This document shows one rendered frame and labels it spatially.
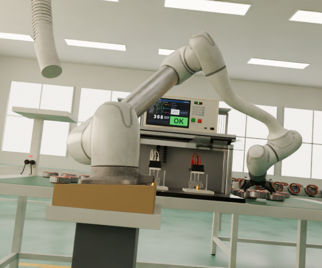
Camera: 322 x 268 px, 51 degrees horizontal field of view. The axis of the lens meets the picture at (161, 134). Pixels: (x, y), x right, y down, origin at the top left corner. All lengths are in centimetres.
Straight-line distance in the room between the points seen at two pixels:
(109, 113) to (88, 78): 758
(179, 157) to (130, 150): 107
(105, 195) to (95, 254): 19
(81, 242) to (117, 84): 759
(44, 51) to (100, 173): 194
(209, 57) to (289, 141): 54
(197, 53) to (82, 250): 91
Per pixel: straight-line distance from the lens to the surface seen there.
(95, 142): 108
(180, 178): 211
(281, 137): 164
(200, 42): 148
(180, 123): 200
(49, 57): 283
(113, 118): 106
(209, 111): 204
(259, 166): 160
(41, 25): 303
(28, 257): 272
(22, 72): 909
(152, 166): 189
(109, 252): 106
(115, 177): 104
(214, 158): 214
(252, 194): 189
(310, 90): 947
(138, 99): 138
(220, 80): 150
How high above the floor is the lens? 87
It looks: 6 degrees up
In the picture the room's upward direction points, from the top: 5 degrees clockwise
